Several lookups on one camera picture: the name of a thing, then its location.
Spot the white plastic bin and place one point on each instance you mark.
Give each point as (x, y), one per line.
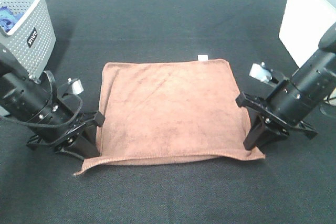
(303, 24)

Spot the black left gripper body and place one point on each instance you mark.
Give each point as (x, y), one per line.
(56, 116)

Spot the grey perforated laundry basket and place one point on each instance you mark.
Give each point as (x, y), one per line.
(27, 46)

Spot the brown microfiber towel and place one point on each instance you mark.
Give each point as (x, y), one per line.
(166, 113)

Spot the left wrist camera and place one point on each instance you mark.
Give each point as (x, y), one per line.
(75, 86)

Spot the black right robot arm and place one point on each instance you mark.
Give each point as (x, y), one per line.
(321, 62)

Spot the blue cloth in basket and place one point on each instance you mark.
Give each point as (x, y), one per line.
(8, 19)

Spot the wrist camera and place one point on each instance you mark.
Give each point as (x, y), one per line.
(75, 86)
(260, 72)

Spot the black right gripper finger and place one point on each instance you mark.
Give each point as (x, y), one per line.
(271, 134)
(257, 135)

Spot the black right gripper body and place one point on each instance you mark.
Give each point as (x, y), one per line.
(288, 104)

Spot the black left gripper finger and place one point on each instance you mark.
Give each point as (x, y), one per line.
(80, 148)
(89, 131)

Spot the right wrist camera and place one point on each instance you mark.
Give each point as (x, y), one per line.
(260, 72)

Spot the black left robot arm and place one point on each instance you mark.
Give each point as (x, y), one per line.
(13, 94)

